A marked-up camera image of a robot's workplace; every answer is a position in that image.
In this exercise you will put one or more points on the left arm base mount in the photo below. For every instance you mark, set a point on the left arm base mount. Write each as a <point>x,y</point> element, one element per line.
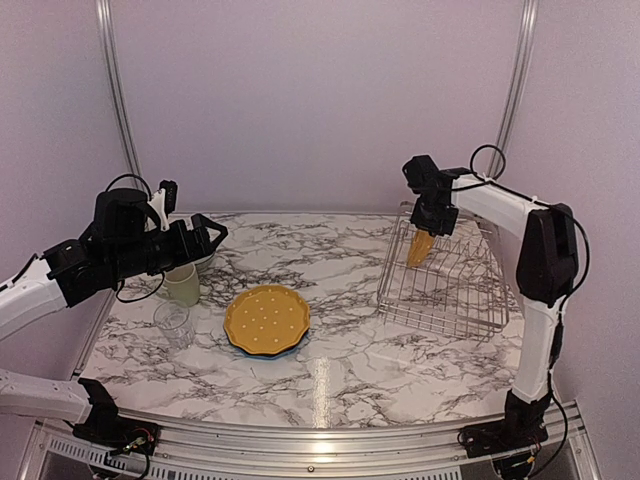
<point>121,435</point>

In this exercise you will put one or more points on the front aluminium rail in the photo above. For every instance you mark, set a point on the front aluminium rail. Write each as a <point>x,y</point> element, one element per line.
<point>190,449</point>

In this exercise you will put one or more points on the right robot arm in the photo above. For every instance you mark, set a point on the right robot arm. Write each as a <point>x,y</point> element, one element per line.
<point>545,272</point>

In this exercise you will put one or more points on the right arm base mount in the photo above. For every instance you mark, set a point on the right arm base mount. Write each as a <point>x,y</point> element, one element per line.
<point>491,438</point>

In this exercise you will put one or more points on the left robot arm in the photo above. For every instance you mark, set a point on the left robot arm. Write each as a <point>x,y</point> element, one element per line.
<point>130,234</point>

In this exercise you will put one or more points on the yellow plate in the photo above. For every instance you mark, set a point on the yellow plate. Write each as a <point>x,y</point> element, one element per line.
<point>421,245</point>
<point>267,319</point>

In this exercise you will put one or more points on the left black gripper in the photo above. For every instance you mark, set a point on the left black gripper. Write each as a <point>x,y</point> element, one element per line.
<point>188,250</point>

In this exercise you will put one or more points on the pale green mug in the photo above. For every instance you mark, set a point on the pale green mug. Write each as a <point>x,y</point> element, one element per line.
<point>181,284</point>

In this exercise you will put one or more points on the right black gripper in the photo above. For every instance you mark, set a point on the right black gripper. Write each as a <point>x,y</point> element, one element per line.
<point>446,227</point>

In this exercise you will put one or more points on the clear drinking glass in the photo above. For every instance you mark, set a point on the clear drinking glass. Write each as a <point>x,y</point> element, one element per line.
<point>172,318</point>

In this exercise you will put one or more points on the white green bowl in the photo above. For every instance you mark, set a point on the white green bowl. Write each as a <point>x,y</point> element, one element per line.
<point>204,263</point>

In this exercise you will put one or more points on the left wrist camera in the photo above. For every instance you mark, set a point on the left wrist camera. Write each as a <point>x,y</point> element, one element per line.
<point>162,203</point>

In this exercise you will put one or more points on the blue polka dot plate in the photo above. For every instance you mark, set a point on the blue polka dot plate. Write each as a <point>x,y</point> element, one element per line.
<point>282,353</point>

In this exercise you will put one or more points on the wire dish rack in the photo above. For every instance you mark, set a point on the wire dish rack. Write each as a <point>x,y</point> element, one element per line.
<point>459,290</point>

